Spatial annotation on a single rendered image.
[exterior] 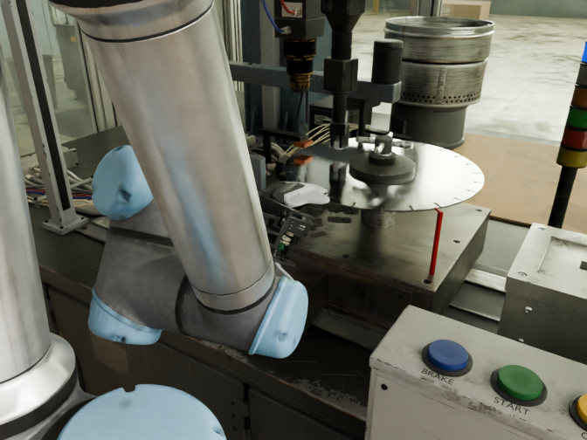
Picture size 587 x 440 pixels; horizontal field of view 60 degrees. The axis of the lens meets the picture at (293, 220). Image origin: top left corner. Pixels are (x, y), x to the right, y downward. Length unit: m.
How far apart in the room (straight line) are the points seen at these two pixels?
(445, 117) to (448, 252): 0.77
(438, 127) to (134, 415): 1.31
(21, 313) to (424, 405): 0.38
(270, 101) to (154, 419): 1.24
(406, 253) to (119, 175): 0.48
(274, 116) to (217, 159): 1.22
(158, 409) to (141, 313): 0.14
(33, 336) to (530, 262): 0.60
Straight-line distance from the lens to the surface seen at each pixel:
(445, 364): 0.55
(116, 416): 0.41
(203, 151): 0.33
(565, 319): 0.74
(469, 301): 0.92
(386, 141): 0.86
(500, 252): 1.10
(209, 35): 0.30
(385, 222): 0.90
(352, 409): 0.71
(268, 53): 1.52
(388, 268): 0.79
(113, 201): 0.52
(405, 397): 0.57
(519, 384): 0.55
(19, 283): 0.39
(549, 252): 0.81
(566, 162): 0.93
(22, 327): 0.41
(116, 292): 0.53
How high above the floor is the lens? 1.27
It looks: 27 degrees down
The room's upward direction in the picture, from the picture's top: straight up
